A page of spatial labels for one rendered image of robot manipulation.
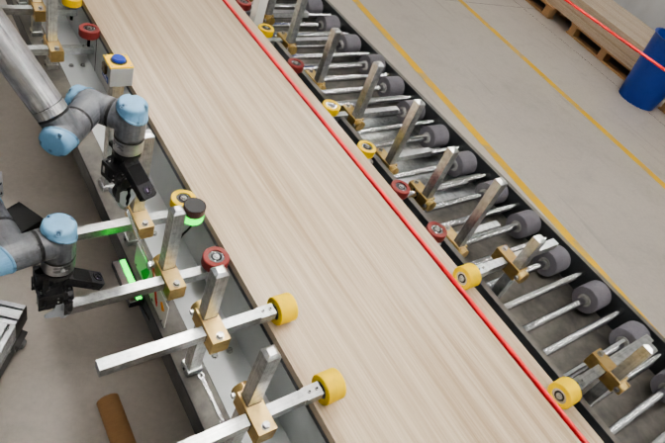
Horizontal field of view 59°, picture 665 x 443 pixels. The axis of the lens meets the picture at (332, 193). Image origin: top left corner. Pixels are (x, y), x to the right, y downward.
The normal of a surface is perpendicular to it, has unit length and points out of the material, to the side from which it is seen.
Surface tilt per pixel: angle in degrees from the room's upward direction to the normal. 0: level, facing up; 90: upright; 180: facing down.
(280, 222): 0
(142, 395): 0
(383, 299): 0
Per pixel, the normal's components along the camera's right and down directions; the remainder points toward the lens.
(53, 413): 0.31, -0.71
